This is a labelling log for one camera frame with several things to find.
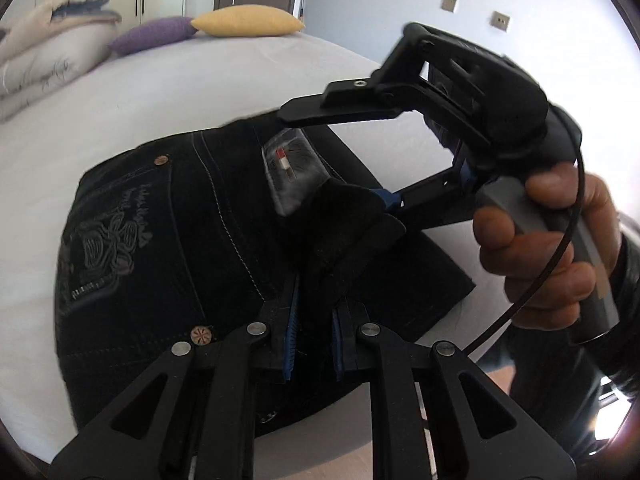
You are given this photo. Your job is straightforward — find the black denim pants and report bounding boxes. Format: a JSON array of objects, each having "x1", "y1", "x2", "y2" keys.
[{"x1": 54, "y1": 117, "x2": 476, "y2": 438}]

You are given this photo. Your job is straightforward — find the yellow cushion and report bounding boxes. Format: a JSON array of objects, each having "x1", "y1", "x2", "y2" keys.
[{"x1": 191, "y1": 4, "x2": 306, "y2": 38}]

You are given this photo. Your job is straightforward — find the white patterned pillows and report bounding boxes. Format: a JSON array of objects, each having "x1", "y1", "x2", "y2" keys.
[{"x1": 0, "y1": 0, "x2": 123, "y2": 123}]

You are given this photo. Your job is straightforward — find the purple cushion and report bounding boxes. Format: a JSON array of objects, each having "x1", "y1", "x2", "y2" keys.
[{"x1": 107, "y1": 16, "x2": 198, "y2": 58}]

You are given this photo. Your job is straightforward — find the person's right hand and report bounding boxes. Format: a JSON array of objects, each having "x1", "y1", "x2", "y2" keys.
[{"x1": 472, "y1": 162, "x2": 626, "y2": 331}]

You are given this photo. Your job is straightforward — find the white sheeted bed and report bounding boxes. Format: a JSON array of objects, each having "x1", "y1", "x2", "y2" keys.
[{"x1": 0, "y1": 30, "x2": 506, "y2": 466}]

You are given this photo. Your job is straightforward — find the black cable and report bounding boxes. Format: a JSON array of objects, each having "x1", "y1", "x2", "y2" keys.
[{"x1": 460, "y1": 125, "x2": 588, "y2": 358}]

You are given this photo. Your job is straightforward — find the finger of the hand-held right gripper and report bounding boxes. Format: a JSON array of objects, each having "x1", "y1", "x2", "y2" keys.
[
  {"x1": 372, "y1": 165, "x2": 481, "y2": 231},
  {"x1": 277, "y1": 79, "x2": 423, "y2": 128}
]

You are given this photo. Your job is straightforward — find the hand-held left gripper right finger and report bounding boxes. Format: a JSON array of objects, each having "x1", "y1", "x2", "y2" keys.
[{"x1": 331, "y1": 300, "x2": 576, "y2": 480}]

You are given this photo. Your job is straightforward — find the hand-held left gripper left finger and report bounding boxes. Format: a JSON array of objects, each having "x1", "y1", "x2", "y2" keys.
[{"x1": 47, "y1": 275, "x2": 301, "y2": 480}]

